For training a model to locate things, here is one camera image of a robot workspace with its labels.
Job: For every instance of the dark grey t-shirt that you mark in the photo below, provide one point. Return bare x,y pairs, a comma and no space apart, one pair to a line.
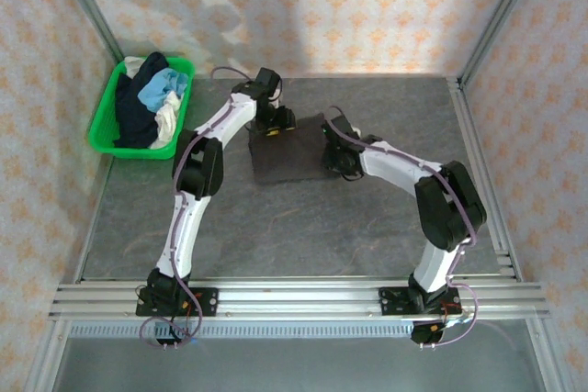
289,153

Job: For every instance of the light blue t-shirt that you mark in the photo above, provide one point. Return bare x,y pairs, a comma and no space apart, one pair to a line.
161,86

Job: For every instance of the green plastic basket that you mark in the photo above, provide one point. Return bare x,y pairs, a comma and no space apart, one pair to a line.
103,130

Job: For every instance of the cream t-shirt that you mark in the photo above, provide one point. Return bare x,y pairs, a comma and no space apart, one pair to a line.
133,65

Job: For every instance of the navy blue t-shirt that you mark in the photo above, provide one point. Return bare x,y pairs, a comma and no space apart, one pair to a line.
133,121

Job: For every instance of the aluminium cross beam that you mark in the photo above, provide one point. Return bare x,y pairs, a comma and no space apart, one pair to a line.
298,300

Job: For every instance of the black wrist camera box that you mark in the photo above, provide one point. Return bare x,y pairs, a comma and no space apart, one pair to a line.
267,82
340,125

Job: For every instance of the aluminium corner post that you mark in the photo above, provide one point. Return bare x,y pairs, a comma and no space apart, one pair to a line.
87,2
503,11

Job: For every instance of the grey metal panel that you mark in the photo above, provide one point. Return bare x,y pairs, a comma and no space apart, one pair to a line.
294,369

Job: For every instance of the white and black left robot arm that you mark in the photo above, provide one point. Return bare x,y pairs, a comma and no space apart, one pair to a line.
188,231

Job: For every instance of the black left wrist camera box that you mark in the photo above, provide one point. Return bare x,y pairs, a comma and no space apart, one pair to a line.
267,82

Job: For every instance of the white t-shirt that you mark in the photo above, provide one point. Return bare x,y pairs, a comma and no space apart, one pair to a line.
167,123

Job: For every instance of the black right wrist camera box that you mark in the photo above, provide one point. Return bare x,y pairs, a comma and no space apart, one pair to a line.
340,125

